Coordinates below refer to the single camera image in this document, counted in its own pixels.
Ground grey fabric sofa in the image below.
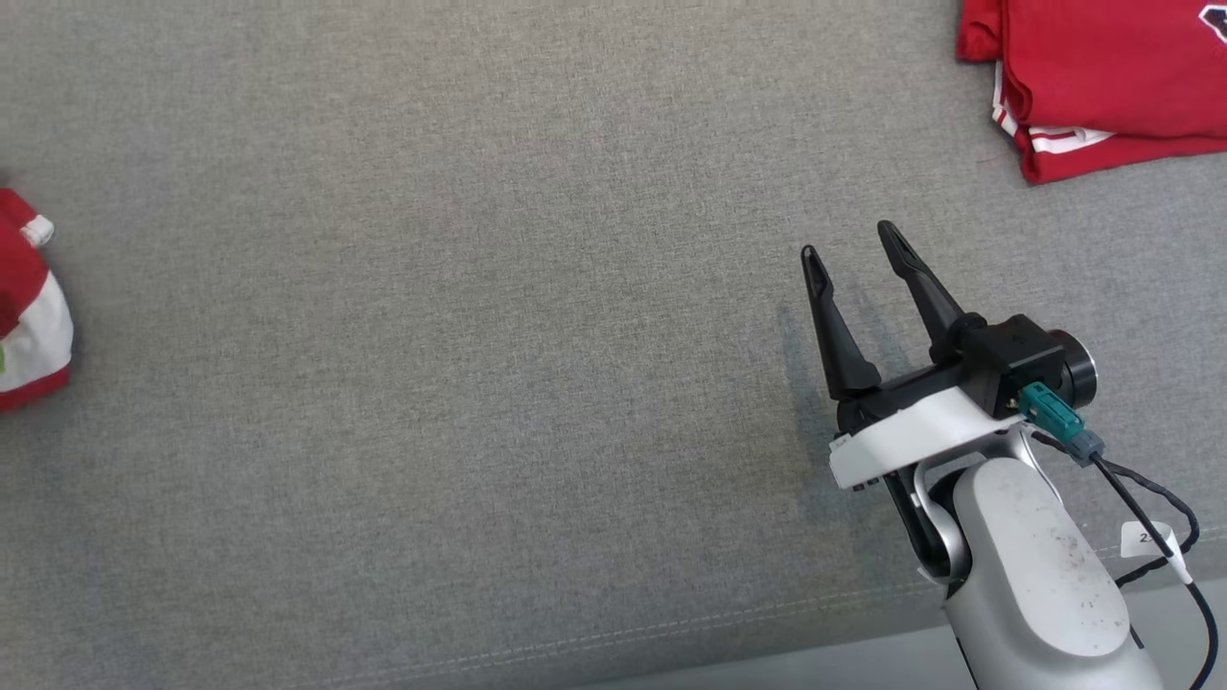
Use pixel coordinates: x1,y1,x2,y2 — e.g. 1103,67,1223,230
0,0,1227,690

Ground teal right camera cable plug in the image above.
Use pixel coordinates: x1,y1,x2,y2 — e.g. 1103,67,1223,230
1018,383,1105,467

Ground white cable label tag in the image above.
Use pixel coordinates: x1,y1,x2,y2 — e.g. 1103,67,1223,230
1122,522,1176,560

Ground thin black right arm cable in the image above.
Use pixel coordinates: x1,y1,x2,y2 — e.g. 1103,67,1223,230
1030,431,1218,690

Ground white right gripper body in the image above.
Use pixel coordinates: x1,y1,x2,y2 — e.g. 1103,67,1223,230
829,364,1025,492

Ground red jersey shirt white sleeves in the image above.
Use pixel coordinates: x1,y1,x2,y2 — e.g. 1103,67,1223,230
957,0,1227,186

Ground red shorts white stripes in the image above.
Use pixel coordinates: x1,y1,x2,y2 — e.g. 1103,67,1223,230
0,189,75,413

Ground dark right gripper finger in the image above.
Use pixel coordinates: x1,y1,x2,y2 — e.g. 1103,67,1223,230
876,220,964,363
800,245,881,402

